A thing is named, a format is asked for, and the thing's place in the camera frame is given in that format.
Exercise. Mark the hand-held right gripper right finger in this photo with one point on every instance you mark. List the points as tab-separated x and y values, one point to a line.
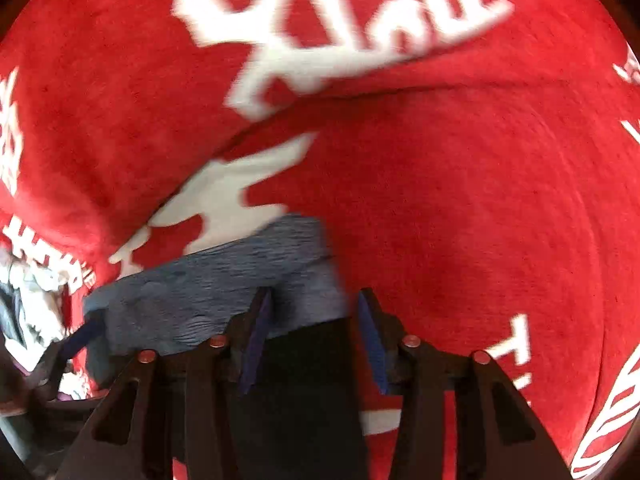
372	345

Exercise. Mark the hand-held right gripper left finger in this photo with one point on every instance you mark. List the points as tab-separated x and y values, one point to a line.
256	345

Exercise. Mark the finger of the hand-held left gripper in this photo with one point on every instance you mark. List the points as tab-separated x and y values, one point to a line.
85	337

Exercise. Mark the black pants with grey-blue trim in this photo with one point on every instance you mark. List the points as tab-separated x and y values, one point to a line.
210	285

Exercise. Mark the floral patterned bedding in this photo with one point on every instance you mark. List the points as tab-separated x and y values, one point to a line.
30	290

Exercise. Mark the red printed blanket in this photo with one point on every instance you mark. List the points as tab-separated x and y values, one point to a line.
450	185

